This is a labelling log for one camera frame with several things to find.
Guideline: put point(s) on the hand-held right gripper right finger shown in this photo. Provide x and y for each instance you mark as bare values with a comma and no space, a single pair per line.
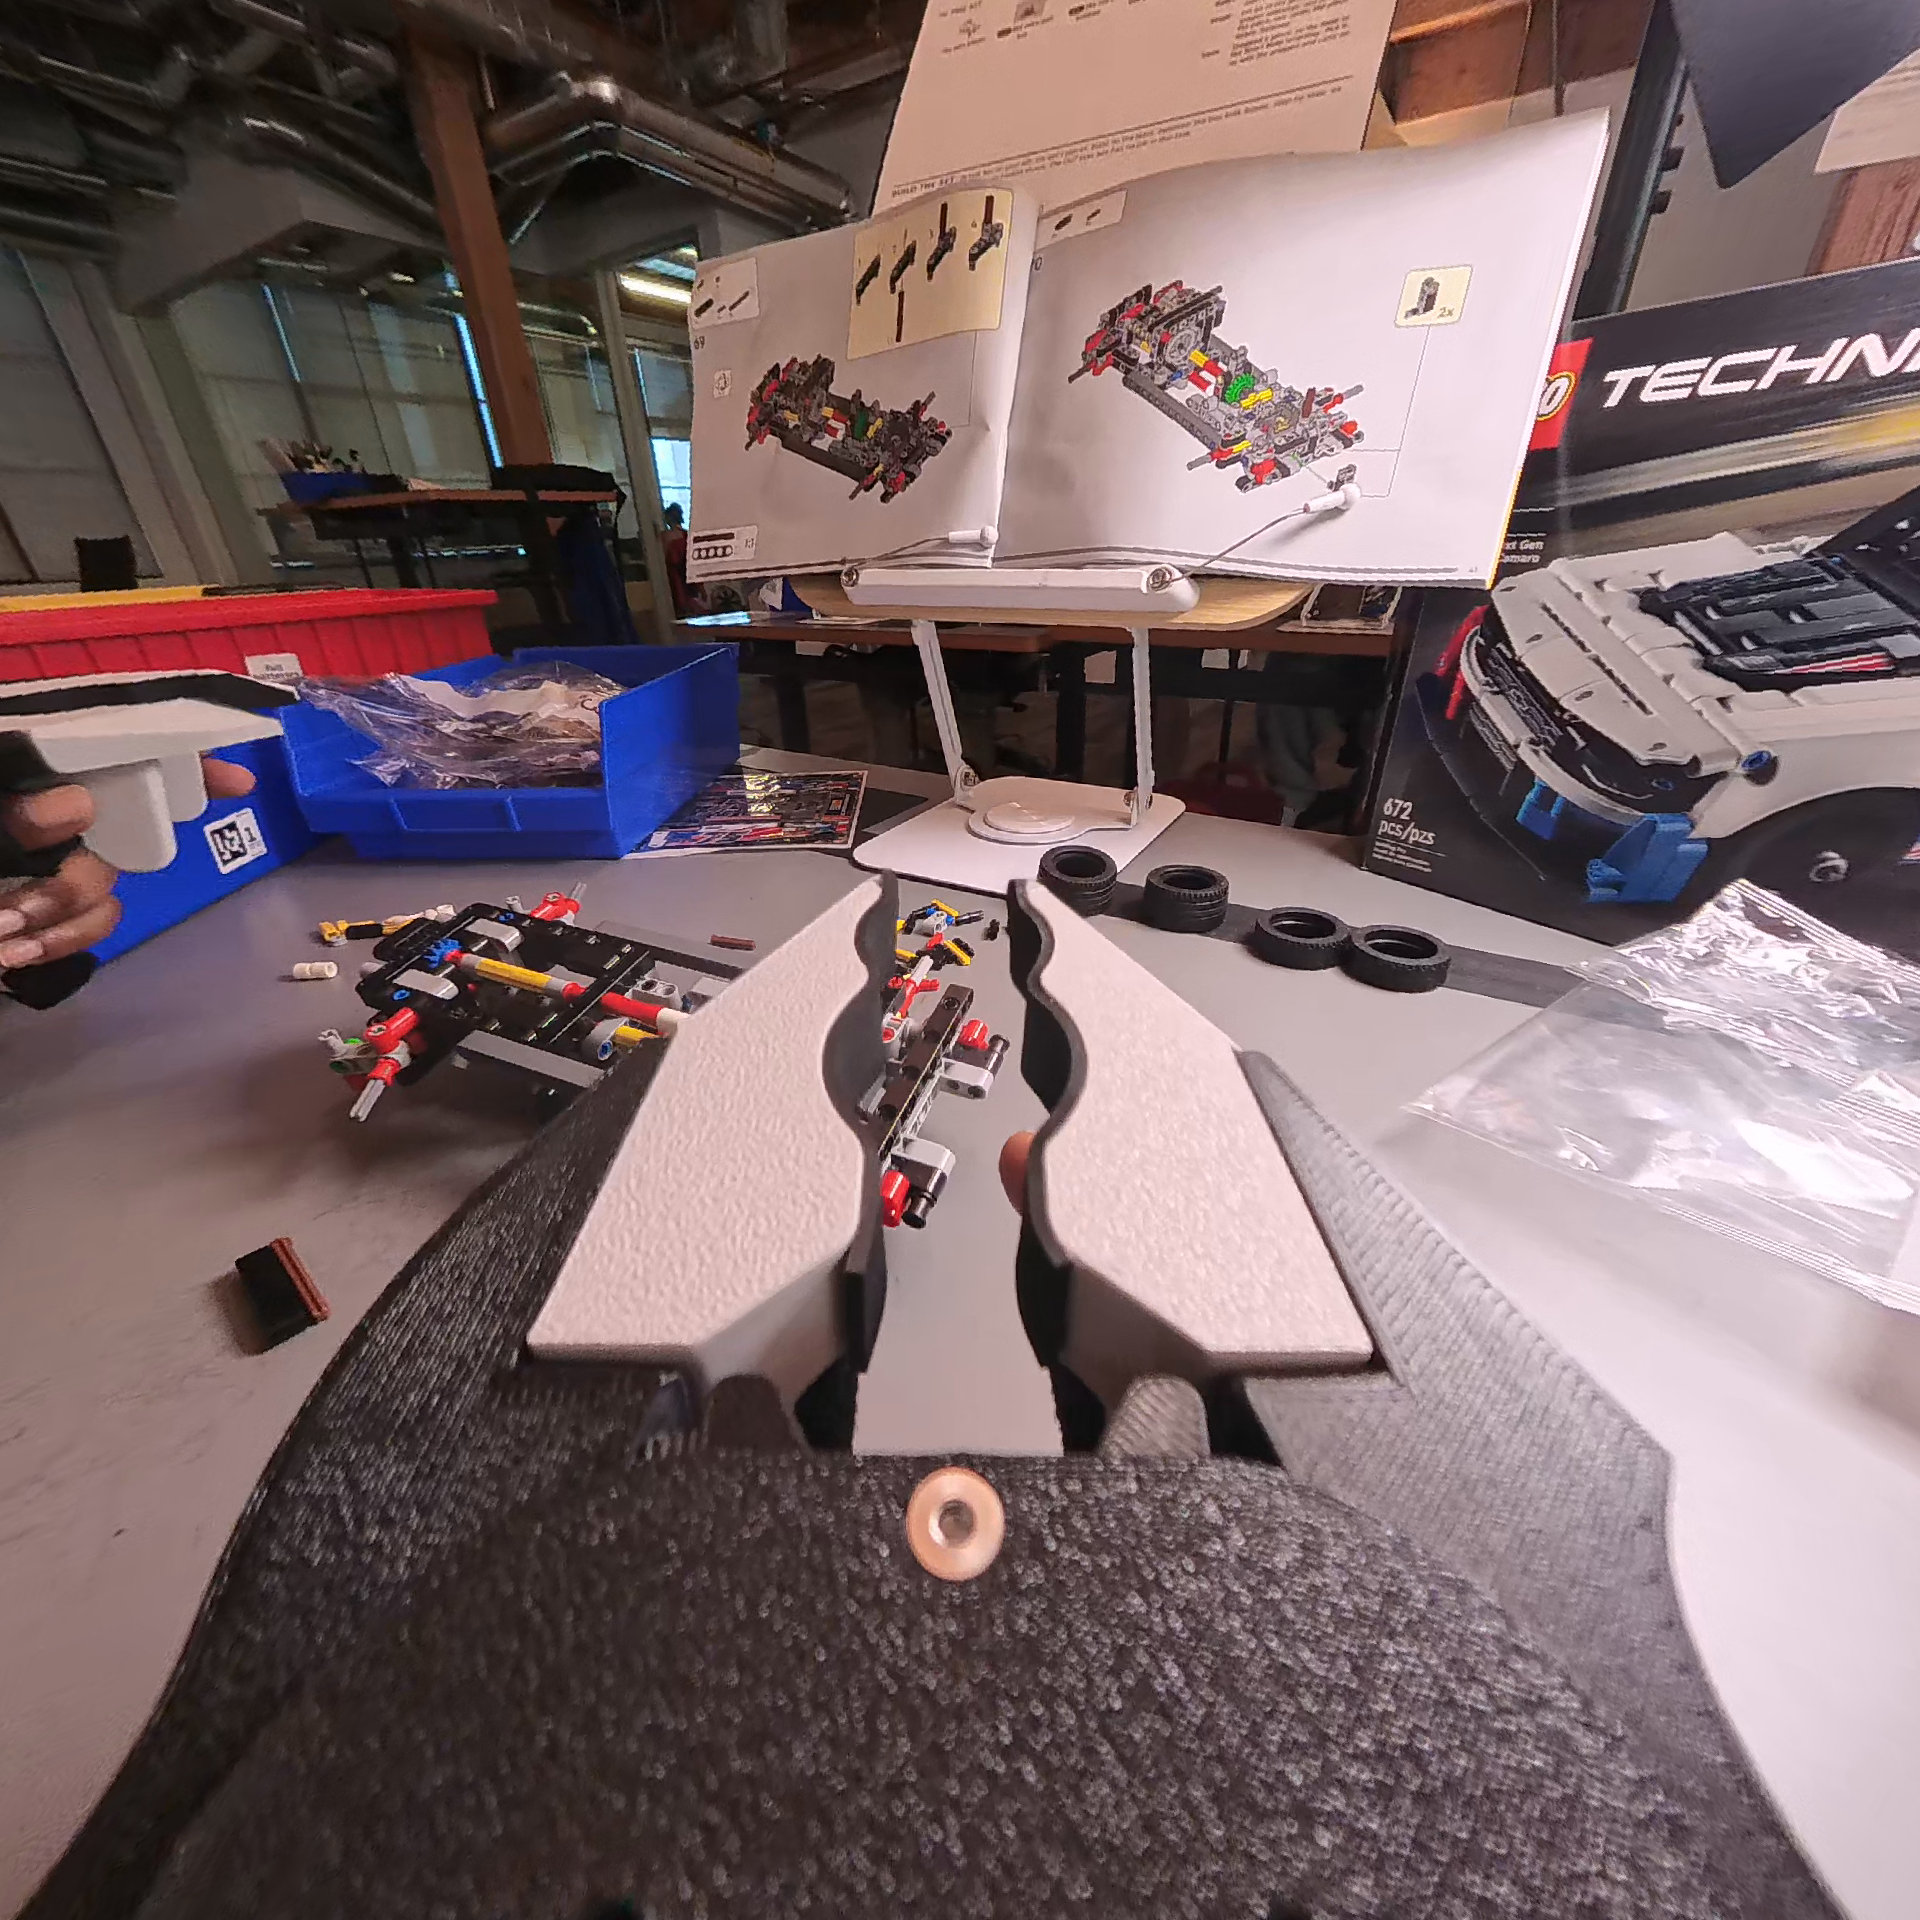
1200,1200

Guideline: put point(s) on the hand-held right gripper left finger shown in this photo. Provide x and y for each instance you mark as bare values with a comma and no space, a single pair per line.
720,1170

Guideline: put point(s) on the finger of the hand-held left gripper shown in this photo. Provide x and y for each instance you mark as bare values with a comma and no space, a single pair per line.
134,735

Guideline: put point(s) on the black and brown lego piece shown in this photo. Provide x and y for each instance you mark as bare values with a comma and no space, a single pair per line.
278,1298

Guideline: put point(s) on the small lego axle assembly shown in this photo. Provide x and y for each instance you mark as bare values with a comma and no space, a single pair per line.
939,1050

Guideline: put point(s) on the black rubber lego tyre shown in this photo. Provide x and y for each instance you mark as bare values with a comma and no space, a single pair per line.
1185,900
1398,960
1077,883
1302,939

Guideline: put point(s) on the small yellow lego part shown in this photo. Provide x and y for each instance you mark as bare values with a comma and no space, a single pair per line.
343,929

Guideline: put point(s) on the lego car chassis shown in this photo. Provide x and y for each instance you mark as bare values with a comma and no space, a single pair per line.
510,974

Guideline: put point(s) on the pile of small lego parts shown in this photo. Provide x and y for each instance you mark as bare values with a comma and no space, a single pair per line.
943,939

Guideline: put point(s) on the lego sticker sheet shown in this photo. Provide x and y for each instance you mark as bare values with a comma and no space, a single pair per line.
764,810

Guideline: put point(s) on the lego set box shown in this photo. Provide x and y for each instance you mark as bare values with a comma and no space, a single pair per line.
1650,674

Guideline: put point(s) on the open lego instruction booklet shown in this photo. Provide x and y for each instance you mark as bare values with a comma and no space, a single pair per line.
1200,451

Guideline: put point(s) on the person's left hand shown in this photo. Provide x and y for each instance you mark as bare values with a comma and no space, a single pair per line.
52,900

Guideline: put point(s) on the red plastic bin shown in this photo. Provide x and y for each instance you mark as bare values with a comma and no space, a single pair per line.
225,627

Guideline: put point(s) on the blue bin with tag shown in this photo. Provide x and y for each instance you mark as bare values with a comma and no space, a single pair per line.
165,900

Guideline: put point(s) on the crumpled clear plastic bags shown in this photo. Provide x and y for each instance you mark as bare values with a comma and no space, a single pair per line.
450,735

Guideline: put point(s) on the large blue plastic bin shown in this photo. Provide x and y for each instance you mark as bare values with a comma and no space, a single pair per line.
494,818

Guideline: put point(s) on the wooden workbench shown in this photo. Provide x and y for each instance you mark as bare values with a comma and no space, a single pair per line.
450,499

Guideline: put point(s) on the white book stand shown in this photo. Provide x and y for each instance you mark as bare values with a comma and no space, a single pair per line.
1035,823

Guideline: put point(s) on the clear plastic bag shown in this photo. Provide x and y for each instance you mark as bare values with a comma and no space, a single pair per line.
1724,1080

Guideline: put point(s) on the wooden table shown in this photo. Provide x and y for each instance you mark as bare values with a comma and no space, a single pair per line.
780,632

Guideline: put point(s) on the black metal pole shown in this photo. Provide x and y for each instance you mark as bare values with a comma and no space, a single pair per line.
1629,181

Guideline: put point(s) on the white printed paper sheet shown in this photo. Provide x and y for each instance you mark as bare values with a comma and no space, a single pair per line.
1125,90

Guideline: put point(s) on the dark panel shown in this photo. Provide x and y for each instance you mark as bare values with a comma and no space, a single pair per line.
1784,75

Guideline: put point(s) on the wooden post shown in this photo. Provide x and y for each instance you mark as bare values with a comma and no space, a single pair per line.
473,254

